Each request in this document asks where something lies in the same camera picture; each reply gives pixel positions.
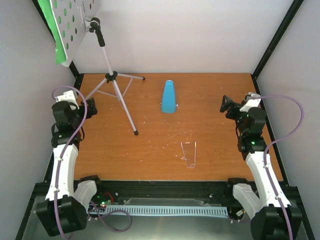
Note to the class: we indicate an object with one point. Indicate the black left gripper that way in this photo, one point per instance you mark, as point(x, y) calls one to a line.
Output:
point(92, 107)

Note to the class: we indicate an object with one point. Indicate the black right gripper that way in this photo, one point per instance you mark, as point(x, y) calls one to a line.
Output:
point(229, 103)

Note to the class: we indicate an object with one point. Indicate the blue metronome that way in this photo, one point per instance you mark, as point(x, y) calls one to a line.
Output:
point(169, 103)

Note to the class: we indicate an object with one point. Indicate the clear plastic metronome cover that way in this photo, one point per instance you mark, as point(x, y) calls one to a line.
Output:
point(189, 153)

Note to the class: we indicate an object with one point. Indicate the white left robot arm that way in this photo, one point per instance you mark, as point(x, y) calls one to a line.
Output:
point(67, 133)

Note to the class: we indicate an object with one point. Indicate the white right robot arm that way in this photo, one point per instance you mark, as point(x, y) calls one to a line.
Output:
point(271, 214)

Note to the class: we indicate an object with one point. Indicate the white music stand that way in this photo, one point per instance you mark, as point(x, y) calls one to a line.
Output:
point(75, 19)

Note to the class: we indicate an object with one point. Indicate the small green led circuit board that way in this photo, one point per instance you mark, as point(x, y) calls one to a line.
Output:
point(105, 203)

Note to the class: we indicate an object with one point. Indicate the green sheet on stand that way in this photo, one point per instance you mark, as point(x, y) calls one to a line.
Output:
point(45, 6)

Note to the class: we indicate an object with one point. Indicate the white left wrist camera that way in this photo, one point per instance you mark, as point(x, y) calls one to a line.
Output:
point(71, 97)

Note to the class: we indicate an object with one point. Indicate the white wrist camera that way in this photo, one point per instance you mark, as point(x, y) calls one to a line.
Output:
point(71, 97)
point(251, 100)

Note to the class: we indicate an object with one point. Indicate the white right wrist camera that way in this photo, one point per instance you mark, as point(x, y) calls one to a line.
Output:
point(251, 100)

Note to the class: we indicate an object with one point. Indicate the black aluminium front rail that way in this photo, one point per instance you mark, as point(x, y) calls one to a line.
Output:
point(211, 192)

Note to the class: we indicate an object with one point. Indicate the black right frame post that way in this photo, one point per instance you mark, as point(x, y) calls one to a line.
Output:
point(282, 28)

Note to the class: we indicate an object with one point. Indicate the light blue slotted cable duct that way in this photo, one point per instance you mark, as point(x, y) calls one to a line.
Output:
point(167, 211)

